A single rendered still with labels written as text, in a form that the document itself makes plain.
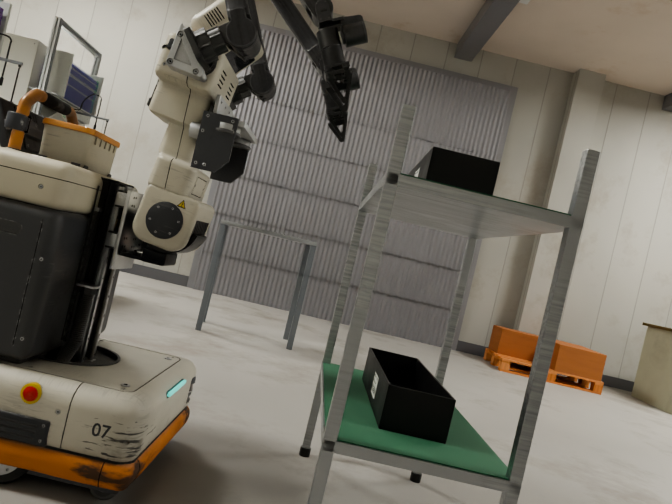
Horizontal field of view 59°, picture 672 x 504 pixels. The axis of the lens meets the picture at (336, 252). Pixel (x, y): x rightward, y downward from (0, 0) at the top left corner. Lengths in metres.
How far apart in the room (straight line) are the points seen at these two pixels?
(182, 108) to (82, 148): 0.30
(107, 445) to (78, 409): 0.11
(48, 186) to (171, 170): 0.32
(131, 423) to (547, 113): 6.44
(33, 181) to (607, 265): 6.63
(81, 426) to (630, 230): 6.77
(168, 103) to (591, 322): 6.31
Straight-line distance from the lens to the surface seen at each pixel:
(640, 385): 7.25
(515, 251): 7.12
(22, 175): 1.69
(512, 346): 6.62
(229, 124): 1.69
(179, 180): 1.72
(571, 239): 1.41
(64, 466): 1.67
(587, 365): 6.52
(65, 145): 1.84
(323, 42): 1.62
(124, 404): 1.60
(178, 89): 1.80
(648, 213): 7.77
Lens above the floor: 0.74
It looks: level
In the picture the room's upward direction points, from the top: 13 degrees clockwise
